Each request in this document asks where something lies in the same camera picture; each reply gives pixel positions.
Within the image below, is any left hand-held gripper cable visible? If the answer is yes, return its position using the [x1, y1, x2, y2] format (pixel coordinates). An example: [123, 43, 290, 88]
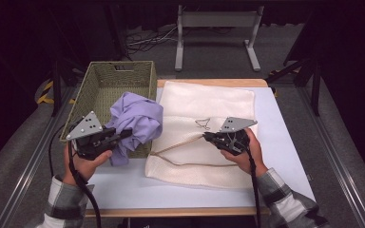
[67, 141, 103, 228]

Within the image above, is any black stand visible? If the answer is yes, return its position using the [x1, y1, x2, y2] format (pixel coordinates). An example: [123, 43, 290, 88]
[50, 59, 87, 118]
[265, 56, 323, 117]

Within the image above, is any person's left hand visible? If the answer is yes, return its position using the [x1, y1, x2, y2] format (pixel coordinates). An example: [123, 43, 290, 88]
[63, 141, 113, 186]

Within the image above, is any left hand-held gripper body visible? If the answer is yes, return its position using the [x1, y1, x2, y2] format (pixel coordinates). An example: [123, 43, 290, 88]
[65, 110, 122, 162]

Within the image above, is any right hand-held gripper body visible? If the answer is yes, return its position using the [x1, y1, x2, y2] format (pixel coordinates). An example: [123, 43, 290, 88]
[211, 116, 259, 157]

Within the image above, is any metal floor rail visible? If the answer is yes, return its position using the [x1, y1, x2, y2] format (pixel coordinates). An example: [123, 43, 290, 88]
[298, 85, 365, 228]
[0, 85, 79, 228]

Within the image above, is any yellow black striped tape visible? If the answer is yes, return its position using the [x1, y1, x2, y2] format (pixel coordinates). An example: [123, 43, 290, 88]
[36, 80, 77, 105]

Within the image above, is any right hand-held gripper cable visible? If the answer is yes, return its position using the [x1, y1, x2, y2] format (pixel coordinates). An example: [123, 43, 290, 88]
[246, 147, 262, 228]

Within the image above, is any hand-held gripper cable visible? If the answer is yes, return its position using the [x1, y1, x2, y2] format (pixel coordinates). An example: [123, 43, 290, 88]
[67, 141, 103, 228]
[246, 147, 262, 228]

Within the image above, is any bundle of floor cables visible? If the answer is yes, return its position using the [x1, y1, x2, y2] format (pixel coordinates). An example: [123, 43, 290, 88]
[125, 25, 181, 55]

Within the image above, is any person's right hand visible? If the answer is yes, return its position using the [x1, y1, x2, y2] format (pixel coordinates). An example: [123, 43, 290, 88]
[220, 127, 269, 179]

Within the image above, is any purple garment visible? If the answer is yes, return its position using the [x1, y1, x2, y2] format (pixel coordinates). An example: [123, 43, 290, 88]
[105, 91, 164, 167]

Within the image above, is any cream mesh laundry bag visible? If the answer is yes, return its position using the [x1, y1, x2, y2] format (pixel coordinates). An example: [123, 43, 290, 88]
[144, 80, 259, 190]

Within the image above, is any grey metal stand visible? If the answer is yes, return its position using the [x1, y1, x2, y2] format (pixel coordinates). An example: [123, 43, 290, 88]
[174, 4, 265, 72]

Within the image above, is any thin black cable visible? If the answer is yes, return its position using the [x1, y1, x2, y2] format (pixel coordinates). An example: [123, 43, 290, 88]
[48, 123, 74, 179]

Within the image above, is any olive woven basket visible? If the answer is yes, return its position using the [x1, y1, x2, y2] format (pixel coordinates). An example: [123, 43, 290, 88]
[59, 60, 159, 160]

